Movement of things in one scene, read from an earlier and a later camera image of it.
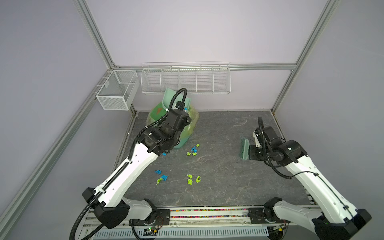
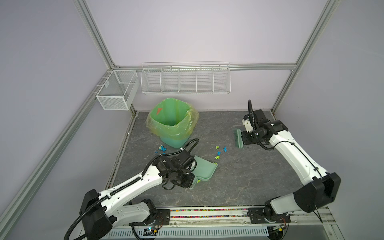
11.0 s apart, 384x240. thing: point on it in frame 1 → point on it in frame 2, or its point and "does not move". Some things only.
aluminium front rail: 227,217 does not move
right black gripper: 251,152 → 244,139
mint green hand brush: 244,148 → 238,138
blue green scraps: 194,149 → 219,152
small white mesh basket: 118,90 does not move
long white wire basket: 198,78 does not move
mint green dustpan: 167,95 → 204,170
